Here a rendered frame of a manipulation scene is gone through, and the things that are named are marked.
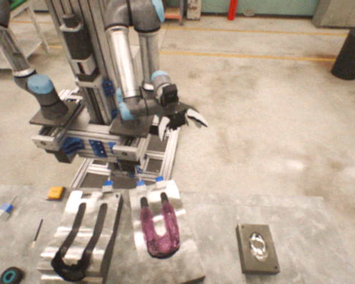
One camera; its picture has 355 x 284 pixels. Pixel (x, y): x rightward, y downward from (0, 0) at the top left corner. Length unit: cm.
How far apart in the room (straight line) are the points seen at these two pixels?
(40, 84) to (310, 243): 160
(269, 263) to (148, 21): 114
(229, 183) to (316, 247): 116
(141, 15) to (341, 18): 549
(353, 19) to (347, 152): 374
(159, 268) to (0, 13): 125
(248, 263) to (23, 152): 256
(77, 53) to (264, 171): 202
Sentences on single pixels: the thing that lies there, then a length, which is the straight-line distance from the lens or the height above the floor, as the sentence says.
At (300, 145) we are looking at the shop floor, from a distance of 294.
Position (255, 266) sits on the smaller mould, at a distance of 115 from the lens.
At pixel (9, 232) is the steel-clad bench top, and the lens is 147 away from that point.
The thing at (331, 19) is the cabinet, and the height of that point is 21.
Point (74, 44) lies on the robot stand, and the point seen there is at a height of 146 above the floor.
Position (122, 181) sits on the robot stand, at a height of 21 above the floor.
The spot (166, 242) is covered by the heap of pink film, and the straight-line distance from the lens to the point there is 109.
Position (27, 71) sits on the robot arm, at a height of 128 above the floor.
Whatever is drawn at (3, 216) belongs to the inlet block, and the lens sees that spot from 149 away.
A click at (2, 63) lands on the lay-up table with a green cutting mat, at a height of 26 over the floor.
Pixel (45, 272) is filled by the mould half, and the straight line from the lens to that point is 120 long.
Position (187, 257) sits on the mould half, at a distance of 106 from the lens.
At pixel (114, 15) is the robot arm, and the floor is 163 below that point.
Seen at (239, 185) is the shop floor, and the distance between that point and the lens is 234.
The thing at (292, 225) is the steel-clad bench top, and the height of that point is 80.
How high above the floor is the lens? 194
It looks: 48 degrees down
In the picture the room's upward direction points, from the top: straight up
